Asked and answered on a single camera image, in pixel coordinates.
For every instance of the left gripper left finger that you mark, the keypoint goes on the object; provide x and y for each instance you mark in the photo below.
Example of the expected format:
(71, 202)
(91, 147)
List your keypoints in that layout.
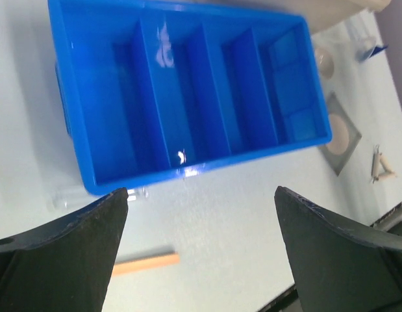
(65, 264)

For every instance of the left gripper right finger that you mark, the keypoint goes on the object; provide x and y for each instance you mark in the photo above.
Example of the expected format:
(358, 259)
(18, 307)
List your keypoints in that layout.
(338, 264)

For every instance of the clear glass test tube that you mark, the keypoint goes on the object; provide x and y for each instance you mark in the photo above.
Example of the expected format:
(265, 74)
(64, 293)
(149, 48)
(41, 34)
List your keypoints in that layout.
(70, 199)

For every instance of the white evaporating dish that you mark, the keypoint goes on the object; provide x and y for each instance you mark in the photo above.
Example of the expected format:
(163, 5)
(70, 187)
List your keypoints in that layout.
(324, 61)

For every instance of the wooden test tube clamp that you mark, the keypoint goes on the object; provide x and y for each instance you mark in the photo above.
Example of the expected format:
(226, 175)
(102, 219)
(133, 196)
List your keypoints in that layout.
(146, 263)

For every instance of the clay pipe triangle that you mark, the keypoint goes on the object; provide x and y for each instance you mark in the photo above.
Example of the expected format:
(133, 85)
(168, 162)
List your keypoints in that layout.
(380, 166)

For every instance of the blue divided plastic tray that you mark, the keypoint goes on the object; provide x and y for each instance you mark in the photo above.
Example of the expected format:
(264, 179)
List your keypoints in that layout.
(157, 90)

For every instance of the beige plastic storage bin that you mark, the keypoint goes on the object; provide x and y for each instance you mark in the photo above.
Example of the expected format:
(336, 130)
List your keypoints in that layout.
(322, 14)

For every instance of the wire gauze with ceramic centre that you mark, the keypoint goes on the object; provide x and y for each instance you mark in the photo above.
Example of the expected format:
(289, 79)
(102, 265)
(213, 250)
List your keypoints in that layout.
(345, 136)

